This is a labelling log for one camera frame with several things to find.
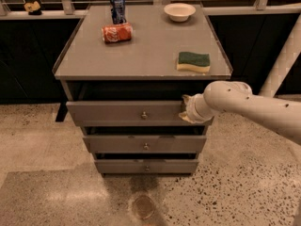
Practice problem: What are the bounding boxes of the grey drawer cabinet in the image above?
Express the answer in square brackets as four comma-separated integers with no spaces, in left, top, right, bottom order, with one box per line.
[55,5,232,162]

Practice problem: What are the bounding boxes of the round floor drain cover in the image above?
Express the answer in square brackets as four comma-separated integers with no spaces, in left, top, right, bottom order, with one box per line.
[132,195,155,220]

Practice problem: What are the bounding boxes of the white bowl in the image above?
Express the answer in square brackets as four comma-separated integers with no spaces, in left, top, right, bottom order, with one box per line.
[164,3,196,23]

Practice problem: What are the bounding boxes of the green yellow sponge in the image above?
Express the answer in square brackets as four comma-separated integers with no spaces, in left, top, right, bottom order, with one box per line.
[177,52,210,73]

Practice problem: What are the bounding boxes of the grey drawer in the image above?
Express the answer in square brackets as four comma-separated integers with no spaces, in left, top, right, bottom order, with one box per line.
[65,99,217,128]
[83,135,206,153]
[95,159,198,174]

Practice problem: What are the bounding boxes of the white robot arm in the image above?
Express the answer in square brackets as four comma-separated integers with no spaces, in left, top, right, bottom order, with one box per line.
[179,15,301,144]

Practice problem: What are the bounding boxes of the grey top drawer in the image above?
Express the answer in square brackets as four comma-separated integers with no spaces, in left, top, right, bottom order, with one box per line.
[65,99,217,128]

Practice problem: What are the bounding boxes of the orange soda can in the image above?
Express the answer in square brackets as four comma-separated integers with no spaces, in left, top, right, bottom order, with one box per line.
[102,23,133,43]

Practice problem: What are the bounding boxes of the grey middle drawer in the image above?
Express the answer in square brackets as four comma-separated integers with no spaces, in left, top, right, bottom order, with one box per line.
[83,135,206,153]

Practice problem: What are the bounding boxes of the grey bottom drawer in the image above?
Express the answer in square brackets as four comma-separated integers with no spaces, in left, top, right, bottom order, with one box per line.
[95,159,198,174]

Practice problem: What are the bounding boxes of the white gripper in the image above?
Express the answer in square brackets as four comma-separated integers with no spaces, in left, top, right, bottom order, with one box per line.
[179,94,216,123]

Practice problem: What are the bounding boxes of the metal window railing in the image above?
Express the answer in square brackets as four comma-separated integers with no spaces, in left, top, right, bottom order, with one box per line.
[0,0,301,21]

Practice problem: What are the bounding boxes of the blue soda can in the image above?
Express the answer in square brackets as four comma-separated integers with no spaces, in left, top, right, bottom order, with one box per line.
[110,0,126,24]

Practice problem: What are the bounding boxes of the small yellow black object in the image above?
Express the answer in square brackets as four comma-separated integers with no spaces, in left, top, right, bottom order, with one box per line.
[24,1,41,15]

